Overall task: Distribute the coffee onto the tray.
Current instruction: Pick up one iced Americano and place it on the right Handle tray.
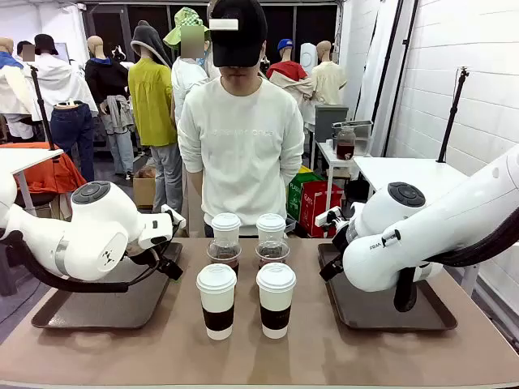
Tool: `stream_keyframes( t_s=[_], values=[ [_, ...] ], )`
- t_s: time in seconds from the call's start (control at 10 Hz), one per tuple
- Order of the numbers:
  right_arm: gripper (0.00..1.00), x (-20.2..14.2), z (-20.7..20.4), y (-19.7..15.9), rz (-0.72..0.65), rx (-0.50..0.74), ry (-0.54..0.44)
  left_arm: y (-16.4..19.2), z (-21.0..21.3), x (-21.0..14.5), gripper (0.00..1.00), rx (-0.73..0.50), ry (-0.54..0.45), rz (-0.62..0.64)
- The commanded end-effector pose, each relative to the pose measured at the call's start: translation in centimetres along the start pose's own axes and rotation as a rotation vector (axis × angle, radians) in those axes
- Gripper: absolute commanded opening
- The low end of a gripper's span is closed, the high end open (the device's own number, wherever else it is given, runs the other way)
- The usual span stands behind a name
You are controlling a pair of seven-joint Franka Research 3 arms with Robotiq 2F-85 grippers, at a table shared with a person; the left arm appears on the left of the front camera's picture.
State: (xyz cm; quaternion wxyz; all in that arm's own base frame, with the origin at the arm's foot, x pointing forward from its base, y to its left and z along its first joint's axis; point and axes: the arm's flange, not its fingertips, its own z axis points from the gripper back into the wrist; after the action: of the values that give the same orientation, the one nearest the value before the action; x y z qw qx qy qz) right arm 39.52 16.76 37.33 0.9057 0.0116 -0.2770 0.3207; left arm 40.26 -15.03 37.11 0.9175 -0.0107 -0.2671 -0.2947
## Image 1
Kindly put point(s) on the background person dark hair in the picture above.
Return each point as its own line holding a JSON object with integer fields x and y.
{"x": 25, "y": 46}

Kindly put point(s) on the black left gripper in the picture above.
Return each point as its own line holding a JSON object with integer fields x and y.
{"x": 168, "y": 263}

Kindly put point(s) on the clear iced coffee cup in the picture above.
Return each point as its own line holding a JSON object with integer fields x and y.
{"x": 223, "y": 253}
{"x": 272, "y": 253}

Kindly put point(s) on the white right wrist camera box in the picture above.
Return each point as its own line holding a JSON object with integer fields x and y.
{"x": 326, "y": 216}

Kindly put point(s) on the navy jeans half mannequin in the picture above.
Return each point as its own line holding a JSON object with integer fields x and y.
{"x": 73, "y": 129}

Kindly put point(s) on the mannequin in black jacket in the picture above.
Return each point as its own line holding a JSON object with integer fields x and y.
{"x": 103, "y": 79}

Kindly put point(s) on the mannequin white coat black hat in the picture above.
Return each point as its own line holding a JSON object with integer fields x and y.
{"x": 61, "y": 81}

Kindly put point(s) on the person white shirt beige trousers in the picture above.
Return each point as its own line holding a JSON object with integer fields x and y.
{"x": 186, "y": 81}

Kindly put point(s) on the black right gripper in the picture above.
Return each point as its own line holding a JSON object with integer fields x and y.
{"x": 340, "y": 239}

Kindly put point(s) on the grey hooded hat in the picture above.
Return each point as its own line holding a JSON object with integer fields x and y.
{"x": 148, "y": 40}

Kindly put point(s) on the white oval device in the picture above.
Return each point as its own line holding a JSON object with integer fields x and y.
{"x": 308, "y": 56}

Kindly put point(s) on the orange jacket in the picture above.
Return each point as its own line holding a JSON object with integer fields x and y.
{"x": 57, "y": 174}

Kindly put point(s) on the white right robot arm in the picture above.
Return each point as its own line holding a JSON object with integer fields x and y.
{"x": 446, "y": 219}

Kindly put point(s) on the large white table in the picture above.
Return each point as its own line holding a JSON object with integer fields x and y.
{"x": 405, "y": 170}

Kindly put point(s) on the black baseball cap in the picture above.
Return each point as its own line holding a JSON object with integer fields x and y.
{"x": 239, "y": 44}

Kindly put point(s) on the black tripod stand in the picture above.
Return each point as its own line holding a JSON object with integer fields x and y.
{"x": 40, "y": 101}
{"x": 450, "y": 121}

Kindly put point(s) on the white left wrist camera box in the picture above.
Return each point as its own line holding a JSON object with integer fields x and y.
{"x": 174, "y": 216}

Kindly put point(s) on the mannequin in cream shirt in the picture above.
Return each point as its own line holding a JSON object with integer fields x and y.
{"x": 328, "y": 85}

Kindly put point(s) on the grey cabinet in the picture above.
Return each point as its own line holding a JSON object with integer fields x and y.
{"x": 330, "y": 121}

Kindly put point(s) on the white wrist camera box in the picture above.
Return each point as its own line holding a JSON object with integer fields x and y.
{"x": 174, "y": 216}
{"x": 326, "y": 216}

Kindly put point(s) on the green checked bucket hat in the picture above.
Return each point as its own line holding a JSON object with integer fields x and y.
{"x": 184, "y": 18}

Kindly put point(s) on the clear plastic container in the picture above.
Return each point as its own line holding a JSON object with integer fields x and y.
{"x": 363, "y": 129}

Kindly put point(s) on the person in white sweatshirt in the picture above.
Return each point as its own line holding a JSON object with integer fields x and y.
{"x": 243, "y": 154}

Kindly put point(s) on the mannequin white top blue collar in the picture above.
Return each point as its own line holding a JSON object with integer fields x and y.
{"x": 10, "y": 89}

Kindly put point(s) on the mannequin in yellow-green top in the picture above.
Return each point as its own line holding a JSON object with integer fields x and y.
{"x": 152, "y": 101}

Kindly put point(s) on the green recycling bag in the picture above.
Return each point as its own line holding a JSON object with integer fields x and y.
{"x": 298, "y": 194}

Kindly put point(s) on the blue cap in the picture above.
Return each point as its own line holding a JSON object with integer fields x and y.
{"x": 285, "y": 44}

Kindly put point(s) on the person's right forearm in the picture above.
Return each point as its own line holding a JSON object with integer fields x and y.
{"x": 195, "y": 182}

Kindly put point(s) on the red recycling bag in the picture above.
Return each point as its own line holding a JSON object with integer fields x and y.
{"x": 320, "y": 206}

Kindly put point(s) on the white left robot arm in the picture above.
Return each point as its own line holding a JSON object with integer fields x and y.
{"x": 97, "y": 227}

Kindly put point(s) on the glass jar dark liquid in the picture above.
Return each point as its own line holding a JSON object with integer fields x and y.
{"x": 345, "y": 150}

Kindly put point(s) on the small white side table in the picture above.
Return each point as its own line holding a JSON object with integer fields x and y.
{"x": 324, "y": 148}

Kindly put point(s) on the cardboard box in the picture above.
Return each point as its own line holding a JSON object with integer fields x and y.
{"x": 144, "y": 190}

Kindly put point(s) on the brown plastic serving tray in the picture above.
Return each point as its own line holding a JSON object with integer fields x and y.
{"x": 101, "y": 312}
{"x": 365, "y": 308}

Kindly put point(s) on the mannequin in red top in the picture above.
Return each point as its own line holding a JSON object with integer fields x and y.
{"x": 286, "y": 71}

